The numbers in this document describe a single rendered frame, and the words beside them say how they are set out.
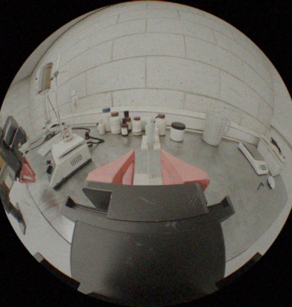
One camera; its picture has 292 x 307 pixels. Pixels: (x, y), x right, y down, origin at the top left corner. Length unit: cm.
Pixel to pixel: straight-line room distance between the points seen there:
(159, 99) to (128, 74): 25
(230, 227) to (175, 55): 76
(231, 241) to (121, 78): 84
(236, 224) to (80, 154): 51
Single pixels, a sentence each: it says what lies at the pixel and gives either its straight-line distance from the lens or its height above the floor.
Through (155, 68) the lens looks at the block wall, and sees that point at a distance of 63.
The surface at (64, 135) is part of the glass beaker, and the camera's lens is 38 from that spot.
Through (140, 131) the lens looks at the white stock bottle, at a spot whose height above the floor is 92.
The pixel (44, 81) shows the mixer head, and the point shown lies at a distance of 77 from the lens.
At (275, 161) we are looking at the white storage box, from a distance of 78.
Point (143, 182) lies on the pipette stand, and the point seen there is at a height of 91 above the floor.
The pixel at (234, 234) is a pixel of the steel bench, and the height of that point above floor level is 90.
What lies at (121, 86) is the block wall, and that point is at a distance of 66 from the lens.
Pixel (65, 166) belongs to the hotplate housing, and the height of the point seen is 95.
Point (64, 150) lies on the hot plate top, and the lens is 34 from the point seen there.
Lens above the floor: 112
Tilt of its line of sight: 36 degrees down
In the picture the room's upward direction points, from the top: 1 degrees clockwise
